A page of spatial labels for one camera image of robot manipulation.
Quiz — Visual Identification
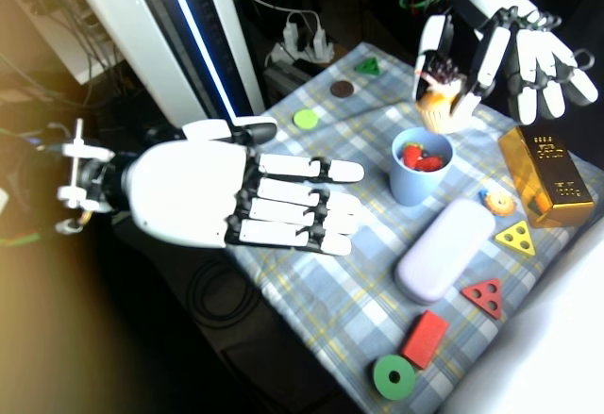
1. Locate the dark berry topped cupcake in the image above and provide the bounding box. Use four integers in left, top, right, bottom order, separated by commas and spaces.
414, 55, 476, 135

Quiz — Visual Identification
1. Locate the blue plastic cup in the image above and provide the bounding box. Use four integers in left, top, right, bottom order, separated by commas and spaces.
389, 126, 455, 207

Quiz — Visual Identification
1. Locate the green sandwich cookie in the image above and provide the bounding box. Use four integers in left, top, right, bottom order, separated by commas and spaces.
293, 108, 319, 130

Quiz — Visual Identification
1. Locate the white robot body column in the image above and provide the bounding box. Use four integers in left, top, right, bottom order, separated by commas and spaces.
60, 0, 265, 127

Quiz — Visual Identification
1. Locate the white power strip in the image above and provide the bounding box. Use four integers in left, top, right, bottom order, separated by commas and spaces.
264, 40, 348, 69

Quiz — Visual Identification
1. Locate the blue plaid tablecloth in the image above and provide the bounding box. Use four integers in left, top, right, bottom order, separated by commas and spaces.
226, 41, 598, 414

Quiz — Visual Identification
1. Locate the white power plug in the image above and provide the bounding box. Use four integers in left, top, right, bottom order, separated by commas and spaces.
281, 13, 304, 52
309, 26, 334, 61

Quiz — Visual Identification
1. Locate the green triangle block with holes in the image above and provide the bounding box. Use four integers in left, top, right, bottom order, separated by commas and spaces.
354, 57, 381, 77

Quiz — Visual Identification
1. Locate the lilac glasses case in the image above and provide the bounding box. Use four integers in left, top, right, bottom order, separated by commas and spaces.
394, 198, 497, 306

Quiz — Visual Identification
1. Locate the red rectangular block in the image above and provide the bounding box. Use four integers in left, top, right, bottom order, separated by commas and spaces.
400, 309, 450, 371

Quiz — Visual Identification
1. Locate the red triangle block with holes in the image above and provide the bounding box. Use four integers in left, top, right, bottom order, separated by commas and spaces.
461, 278, 503, 321

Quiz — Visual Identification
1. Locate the yellow triangle block with holes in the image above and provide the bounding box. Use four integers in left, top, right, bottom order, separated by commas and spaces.
494, 219, 537, 257

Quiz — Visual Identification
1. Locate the shiny gold bar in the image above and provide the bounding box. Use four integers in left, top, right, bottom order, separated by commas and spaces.
498, 125, 596, 229

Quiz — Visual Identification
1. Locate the black coiled cable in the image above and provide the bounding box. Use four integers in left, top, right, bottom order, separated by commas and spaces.
186, 258, 260, 333

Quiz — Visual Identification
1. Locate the green-topped ring stack toy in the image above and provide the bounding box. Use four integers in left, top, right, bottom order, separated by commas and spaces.
372, 355, 417, 402

